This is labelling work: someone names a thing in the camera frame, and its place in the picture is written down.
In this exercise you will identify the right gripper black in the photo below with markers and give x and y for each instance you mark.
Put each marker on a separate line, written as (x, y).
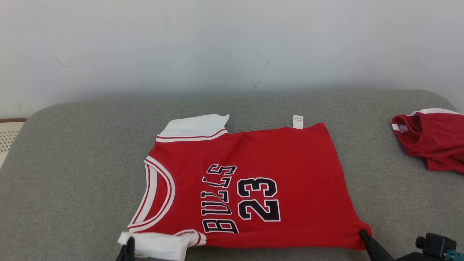
(413, 257)

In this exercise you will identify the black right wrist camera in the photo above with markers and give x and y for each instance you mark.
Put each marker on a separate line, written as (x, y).
(436, 244)

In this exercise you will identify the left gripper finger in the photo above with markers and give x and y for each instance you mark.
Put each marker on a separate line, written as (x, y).
(127, 252)

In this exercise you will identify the red Bulls 23 jersey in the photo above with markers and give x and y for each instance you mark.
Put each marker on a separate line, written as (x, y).
(297, 163)

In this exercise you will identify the cream perforated laundry basket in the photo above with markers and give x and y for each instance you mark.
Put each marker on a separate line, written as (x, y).
(9, 137)

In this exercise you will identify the red shorts white stripe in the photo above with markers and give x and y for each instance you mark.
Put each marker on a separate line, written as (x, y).
(435, 141)

